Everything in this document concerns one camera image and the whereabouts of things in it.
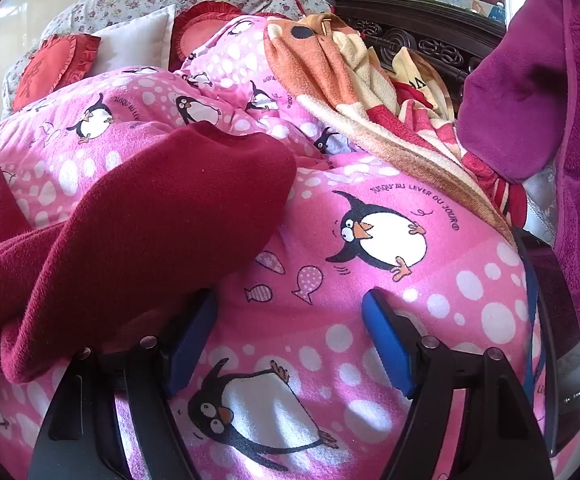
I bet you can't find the pink penguin print blanket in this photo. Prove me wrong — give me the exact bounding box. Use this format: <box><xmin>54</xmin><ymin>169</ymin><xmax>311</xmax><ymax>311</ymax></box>
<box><xmin>0</xmin><ymin>15</ymin><xmax>546</xmax><ymax>480</ymax></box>

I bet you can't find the purple towel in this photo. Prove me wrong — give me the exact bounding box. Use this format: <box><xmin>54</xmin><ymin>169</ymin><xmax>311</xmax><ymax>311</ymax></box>
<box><xmin>456</xmin><ymin>0</ymin><xmax>580</xmax><ymax>336</ymax></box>

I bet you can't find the dark carved wooden headboard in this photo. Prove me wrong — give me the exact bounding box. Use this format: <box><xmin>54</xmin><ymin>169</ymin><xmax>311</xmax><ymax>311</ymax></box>
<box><xmin>327</xmin><ymin>0</ymin><xmax>508</xmax><ymax>116</ymax></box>

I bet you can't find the dark red sweater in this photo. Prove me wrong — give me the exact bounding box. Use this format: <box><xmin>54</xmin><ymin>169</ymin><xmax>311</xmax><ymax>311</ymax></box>
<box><xmin>0</xmin><ymin>122</ymin><xmax>298</xmax><ymax>386</ymax></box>

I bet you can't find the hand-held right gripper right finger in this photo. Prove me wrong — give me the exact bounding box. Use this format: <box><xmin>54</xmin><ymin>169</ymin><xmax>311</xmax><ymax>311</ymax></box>
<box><xmin>361</xmin><ymin>287</ymin><xmax>554</xmax><ymax>480</ymax></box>

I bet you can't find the orange cartoon blanket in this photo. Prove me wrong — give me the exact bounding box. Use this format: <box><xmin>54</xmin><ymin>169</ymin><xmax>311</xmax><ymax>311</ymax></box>
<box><xmin>264</xmin><ymin>12</ymin><xmax>528</xmax><ymax>241</ymax></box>

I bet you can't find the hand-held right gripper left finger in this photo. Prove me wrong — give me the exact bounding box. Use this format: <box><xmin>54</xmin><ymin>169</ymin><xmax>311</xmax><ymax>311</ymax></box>
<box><xmin>27</xmin><ymin>287</ymin><xmax>221</xmax><ymax>480</ymax></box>

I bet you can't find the yellow cloth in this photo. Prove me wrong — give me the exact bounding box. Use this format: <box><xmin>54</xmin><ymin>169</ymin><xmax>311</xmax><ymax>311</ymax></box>
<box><xmin>392</xmin><ymin>47</ymin><xmax>451</xmax><ymax>111</ymax></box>

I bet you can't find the white pillow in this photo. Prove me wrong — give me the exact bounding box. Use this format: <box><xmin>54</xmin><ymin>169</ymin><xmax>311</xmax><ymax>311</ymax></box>
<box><xmin>90</xmin><ymin>4</ymin><xmax>178</xmax><ymax>73</ymax></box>

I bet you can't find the red heart cushion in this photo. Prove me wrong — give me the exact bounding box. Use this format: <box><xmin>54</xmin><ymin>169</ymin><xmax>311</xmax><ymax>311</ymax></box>
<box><xmin>12</xmin><ymin>34</ymin><xmax>101</xmax><ymax>111</ymax></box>
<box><xmin>169</xmin><ymin>1</ymin><xmax>243</xmax><ymax>68</ymax></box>

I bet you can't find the black glossy panel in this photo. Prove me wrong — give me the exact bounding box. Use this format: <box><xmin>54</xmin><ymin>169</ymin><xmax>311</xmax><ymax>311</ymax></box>
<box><xmin>512</xmin><ymin>227</ymin><xmax>580</xmax><ymax>456</ymax></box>

